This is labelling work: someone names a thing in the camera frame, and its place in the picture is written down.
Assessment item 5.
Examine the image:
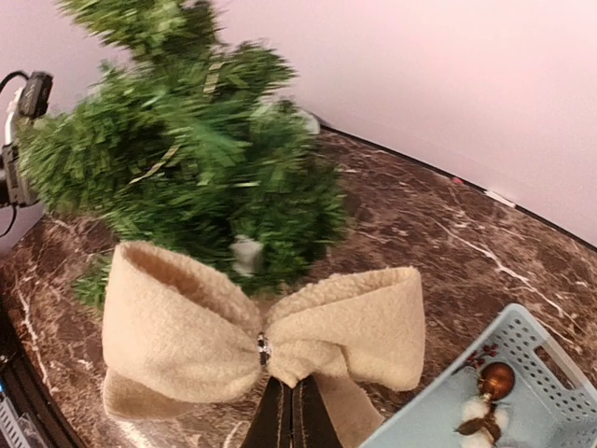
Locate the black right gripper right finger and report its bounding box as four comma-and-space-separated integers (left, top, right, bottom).
293, 376, 340, 448

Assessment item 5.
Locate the brown gingerbread ornament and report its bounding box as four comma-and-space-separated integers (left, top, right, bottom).
102, 242, 425, 447

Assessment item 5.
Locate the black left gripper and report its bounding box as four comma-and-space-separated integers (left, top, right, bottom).
1, 143, 39, 206

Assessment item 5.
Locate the light blue plastic basket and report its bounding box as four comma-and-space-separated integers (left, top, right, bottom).
365, 304, 596, 448

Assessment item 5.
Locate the dark red bauble ornament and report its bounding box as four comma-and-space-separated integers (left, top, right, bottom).
479, 362, 516, 401

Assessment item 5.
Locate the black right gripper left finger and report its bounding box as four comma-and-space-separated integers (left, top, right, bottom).
244, 377, 290, 448

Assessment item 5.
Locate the small green christmas tree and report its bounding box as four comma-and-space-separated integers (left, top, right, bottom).
19, 1, 347, 293

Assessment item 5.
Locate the white cotton ball ornament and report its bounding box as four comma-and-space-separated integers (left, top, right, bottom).
454, 395, 509, 448

